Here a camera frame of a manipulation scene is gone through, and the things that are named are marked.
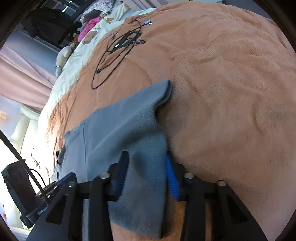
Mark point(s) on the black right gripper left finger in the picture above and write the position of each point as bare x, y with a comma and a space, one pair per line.
62, 218

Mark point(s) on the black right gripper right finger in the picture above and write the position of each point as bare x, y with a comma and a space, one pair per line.
213, 210

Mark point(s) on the grey t-shirt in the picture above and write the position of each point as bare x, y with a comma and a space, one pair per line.
98, 141

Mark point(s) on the orange-brown blanket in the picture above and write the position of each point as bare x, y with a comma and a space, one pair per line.
231, 112

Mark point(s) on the pink curtain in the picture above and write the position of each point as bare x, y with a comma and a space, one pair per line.
24, 81

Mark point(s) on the cream bear-print duvet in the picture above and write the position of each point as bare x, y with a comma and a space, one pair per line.
78, 59

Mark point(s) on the cream plush toy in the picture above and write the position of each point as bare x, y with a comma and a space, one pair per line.
61, 59

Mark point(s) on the pink garment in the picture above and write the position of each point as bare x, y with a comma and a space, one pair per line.
88, 27

